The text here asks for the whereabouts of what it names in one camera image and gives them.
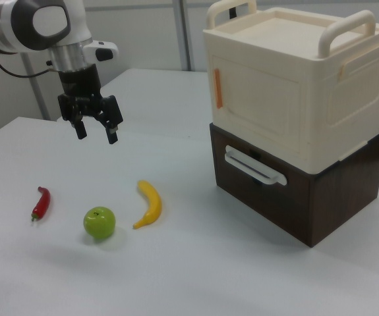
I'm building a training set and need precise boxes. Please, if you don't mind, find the orange door handle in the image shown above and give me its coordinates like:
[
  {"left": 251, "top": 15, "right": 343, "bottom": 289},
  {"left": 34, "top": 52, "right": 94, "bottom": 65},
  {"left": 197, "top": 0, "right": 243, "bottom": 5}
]
[{"left": 214, "top": 67, "right": 224, "bottom": 109}]

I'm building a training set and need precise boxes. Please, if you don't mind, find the green apple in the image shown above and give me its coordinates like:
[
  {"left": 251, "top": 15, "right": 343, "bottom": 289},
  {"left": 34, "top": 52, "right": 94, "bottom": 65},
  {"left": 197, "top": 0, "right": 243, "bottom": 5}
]
[{"left": 82, "top": 206, "right": 116, "bottom": 240}]

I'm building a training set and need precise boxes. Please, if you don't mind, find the dark brown drawer box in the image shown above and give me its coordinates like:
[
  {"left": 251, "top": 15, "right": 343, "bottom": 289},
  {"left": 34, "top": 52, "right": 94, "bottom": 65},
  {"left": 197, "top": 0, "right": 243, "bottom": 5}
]
[{"left": 208, "top": 122, "right": 379, "bottom": 248}]

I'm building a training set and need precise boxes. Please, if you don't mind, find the grey metal pole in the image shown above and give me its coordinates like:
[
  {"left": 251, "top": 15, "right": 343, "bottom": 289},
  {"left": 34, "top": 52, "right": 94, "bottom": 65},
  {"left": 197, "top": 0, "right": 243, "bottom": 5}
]
[{"left": 22, "top": 54, "right": 52, "bottom": 121}]

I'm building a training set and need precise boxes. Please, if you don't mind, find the red chili pepper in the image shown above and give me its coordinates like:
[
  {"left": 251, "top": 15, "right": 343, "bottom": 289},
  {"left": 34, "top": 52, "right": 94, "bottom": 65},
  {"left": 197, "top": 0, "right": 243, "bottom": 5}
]
[{"left": 30, "top": 186, "right": 51, "bottom": 223}]

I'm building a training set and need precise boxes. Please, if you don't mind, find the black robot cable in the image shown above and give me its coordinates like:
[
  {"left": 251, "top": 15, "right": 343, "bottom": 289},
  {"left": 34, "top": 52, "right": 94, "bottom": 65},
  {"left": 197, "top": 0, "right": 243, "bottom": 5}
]
[{"left": 0, "top": 52, "right": 60, "bottom": 79}]

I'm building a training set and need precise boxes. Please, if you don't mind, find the yellow banana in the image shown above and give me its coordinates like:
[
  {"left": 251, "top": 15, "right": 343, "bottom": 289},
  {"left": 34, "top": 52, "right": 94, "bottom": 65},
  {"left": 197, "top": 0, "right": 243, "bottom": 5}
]
[{"left": 132, "top": 179, "right": 163, "bottom": 230}]

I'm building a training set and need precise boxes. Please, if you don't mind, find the cream plastic cabinet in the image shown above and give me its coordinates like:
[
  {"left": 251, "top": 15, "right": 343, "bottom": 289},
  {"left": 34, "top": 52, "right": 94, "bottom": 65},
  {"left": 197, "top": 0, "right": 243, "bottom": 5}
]
[{"left": 202, "top": 0, "right": 379, "bottom": 174}]

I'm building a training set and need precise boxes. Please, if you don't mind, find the cream cabinet door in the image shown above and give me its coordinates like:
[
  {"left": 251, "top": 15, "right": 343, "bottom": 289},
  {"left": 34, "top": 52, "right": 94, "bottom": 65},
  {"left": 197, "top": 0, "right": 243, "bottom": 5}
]
[{"left": 211, "top": 53, "right": 305, "bottom": 156}]

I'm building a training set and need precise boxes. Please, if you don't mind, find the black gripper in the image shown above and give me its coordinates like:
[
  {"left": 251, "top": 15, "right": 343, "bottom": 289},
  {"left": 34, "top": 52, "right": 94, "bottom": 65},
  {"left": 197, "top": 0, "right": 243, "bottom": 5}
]
[{"left": 57, "top": 64, "right": 125, "bottom": 145}]

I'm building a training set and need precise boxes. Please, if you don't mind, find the white drawer handle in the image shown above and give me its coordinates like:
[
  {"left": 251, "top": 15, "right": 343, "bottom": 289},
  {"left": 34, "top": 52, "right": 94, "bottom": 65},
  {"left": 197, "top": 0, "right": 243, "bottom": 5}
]
[{"left": 223, "top": 144, "right": 289, "bottom": 186}]

